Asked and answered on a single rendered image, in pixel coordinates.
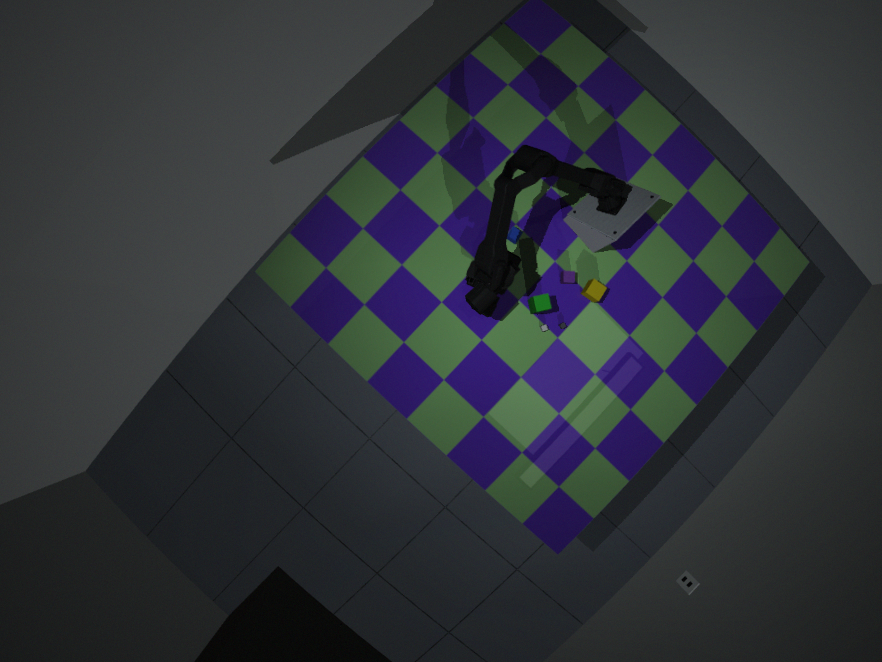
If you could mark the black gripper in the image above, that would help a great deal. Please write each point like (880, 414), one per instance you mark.
(489, 311)

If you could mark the yellow block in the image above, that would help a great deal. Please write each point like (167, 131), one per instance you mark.
(593, 290)

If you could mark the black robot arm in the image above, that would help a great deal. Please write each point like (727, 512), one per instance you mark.
(491, 271)

